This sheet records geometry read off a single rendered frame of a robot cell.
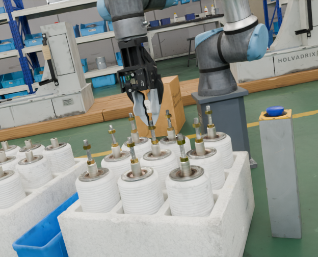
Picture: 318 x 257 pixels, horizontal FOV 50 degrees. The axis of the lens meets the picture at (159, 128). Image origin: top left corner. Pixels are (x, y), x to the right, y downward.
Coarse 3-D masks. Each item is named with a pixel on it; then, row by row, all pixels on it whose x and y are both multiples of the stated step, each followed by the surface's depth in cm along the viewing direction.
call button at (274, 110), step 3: (267, 108) 80; (270, 108) 80; (273, 108) 79; (276, 108) 79; (279, 108) 78; (282, 108) 78; (267, 111) 79; (270, 111) 78; (273, 111) 78; (276, 111) 78; (279, 111) 78; (282, 111) 78; (270, 114) 79; (273, 114) 79; (276, 114) 78; (279, 114) 78
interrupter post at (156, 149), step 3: (156, 144) 86; (159, 144) 86; (153, 147) 85; (156, 147) 85; (159, 147) 86; (153, 150) 86; (156, 150) 85; (159, 150) 86; (153, 153) 86; (156, 153) 86; (159, 153) 86; (153, 156) 86; (156, 156) 86
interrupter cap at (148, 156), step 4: (148, 152) 89; (164, 152) 87; (168, 152) 86; (144, 156) 87; (148, 156) 87; (152, 156) 87; (160, 156) 85; (164, 156) 84; (168, 156) 84; (148, 160) 84; (152, 160) 83
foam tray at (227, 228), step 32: (224, 192) 76; (64, 224) 79; (96, 224) 75; (128, 224) 72; (160, 224) 69; (192, 224) 66; (224, 224) 67; (96, 256) 78; (128, 256) 75; (160, 256) 71; (192, 256) 68; (224, 256) 66
